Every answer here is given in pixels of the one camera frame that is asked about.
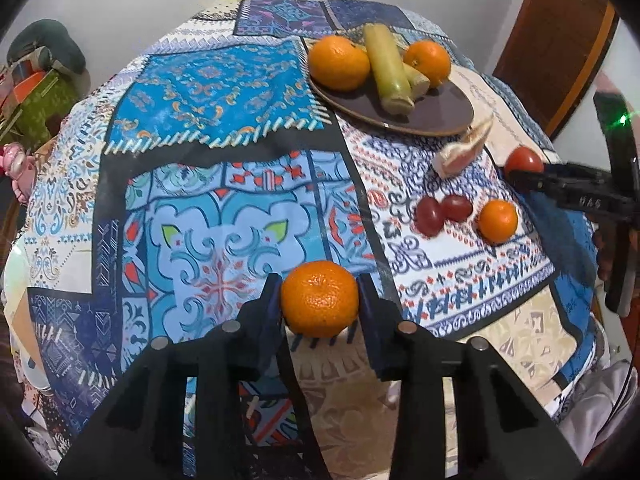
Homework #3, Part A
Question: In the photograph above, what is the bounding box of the dark green neck pillow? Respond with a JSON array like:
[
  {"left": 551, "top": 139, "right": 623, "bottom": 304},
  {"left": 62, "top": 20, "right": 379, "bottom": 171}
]
[{"left": 6, "top": 18, "right": 86, "bottom": 75}]

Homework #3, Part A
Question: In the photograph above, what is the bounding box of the pink plush toy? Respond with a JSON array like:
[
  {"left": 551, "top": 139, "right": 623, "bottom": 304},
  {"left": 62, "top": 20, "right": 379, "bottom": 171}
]
[{"left": 1, "top": 142, "right": 37, "bottom": 205}]

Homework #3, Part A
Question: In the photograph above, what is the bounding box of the long yellow-green sugarcane piece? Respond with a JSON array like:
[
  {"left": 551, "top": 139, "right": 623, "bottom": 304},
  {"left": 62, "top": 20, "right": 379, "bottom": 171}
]
[{"left": 362, "top": 24, "right": 414, "bottom": 116}]

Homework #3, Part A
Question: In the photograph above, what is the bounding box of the green patterned box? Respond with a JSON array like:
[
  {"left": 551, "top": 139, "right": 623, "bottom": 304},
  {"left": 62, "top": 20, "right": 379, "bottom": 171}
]
[{"left": 1, "top": 70, "right": 79, "bottom": 150}]

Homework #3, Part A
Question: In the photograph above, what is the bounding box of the patchwork patterned blue bedspread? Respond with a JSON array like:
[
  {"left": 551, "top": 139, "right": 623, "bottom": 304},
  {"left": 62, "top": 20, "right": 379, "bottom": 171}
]
[{"left": 4, "top": 0, "right": 600, "bottom": 472}]

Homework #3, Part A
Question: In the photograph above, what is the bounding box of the large orange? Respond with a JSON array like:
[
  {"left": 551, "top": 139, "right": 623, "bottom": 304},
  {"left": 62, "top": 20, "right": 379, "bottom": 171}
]
[
  {"left": 308, "top": 36, "right": 371, "bottom": 92},
  {"left": 404, "top": 40, "right": 451, "bottom": 88}
]

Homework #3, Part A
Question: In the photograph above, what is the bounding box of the dark brown round plate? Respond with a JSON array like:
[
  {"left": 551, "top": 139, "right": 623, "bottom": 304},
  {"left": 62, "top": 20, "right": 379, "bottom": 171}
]
[{"left": 305, "top": 34, "right": 475, "bottom": 138}]

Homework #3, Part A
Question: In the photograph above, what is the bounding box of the pomelo segment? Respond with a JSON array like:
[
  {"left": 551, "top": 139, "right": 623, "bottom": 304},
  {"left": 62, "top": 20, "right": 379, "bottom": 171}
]
[{"left": 432, "top": 114, "right": 494, "bottom": 179}]

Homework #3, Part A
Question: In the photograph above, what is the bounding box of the brown wooden door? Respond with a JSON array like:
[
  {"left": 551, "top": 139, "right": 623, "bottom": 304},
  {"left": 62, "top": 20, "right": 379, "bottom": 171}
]
[{"left": 494, "top": 0, "right": 618, "bottom": 139}]

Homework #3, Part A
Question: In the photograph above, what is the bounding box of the orange red boxes pile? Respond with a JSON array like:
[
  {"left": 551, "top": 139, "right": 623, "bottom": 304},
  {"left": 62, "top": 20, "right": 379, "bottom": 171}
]
[{"left": 1, "top": 60, "right": 46, "bottom": 108}]

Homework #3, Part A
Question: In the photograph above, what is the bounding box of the small mandarin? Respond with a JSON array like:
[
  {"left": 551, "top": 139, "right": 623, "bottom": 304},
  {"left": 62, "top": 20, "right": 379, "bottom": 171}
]
[
  {"left": 476, "top": 200, "right": 518, "bottom": 245},
  {"left": 280, "top": 260, "right": 359, "bottom": 338}
]

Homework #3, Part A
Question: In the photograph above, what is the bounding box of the short yellow sugarcane piece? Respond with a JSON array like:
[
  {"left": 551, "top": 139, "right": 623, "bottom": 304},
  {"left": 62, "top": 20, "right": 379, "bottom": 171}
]
[{"left": 404, "top": 64, "right": 431, "bottom": 101}]

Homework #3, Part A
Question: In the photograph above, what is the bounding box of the dark red grape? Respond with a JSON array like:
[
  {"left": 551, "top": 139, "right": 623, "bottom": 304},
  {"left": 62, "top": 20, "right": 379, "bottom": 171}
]
[
  {"left": 414, "top": 196, "right": 445, "bottom": 237},
  {"left": 440, "top": 194, "right": 473, "bottom": 222}
]

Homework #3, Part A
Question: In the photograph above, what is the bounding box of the large orange right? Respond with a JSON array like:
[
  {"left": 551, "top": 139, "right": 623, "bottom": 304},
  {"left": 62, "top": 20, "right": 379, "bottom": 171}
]
[{"left": 404, "top": 40, "right": 451, "bottom": 88}]

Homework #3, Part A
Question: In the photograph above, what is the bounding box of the large orange left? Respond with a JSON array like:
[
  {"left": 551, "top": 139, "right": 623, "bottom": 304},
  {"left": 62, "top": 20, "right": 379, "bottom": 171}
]
[{"left": 308, "top": 36, "right": 371, "bottom": 92}]

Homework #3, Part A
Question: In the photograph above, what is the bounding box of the red tomato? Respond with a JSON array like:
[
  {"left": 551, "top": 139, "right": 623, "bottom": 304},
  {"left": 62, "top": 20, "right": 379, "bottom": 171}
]
[{"left": 503, "top": 145, "right": 544, "bottom": 176}]

